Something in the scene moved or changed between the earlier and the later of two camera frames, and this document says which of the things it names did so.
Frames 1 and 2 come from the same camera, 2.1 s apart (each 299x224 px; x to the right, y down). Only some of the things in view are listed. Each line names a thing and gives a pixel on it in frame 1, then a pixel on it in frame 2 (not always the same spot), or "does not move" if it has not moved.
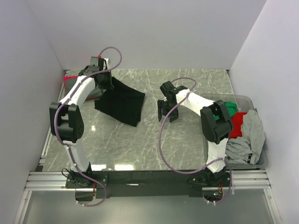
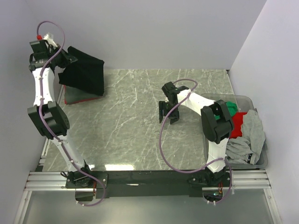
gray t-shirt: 246,147 does not move
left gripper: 109,85 → 67,58
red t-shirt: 237,122 does not move
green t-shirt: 232,108 does not move
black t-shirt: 122,101 → 87,73
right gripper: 160,105 does not move
